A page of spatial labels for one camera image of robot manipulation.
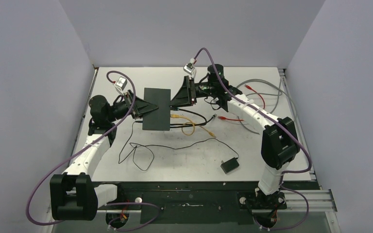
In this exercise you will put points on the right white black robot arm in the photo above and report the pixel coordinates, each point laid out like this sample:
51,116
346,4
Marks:
279,143

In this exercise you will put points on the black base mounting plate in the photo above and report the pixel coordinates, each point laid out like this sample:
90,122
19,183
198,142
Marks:
188,216

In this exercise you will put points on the aluminium front rail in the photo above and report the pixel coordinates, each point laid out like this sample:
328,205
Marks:
302,201

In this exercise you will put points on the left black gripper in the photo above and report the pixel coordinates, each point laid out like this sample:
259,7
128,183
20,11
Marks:
140,107

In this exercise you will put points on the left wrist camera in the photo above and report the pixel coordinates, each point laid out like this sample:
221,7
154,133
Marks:
120,84

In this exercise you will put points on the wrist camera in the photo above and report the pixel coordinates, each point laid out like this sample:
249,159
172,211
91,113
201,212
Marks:
190,69
120,84

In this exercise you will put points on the black network switch box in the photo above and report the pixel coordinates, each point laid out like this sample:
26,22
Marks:
159,118

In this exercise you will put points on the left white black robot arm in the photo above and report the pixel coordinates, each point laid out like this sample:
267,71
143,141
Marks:
73,194

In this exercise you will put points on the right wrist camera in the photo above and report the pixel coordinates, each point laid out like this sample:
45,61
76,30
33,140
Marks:
190,69

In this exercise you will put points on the black power adapter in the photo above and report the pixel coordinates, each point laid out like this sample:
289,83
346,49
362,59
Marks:
229,165

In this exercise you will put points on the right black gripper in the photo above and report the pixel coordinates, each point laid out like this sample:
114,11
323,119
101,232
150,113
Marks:
187,94

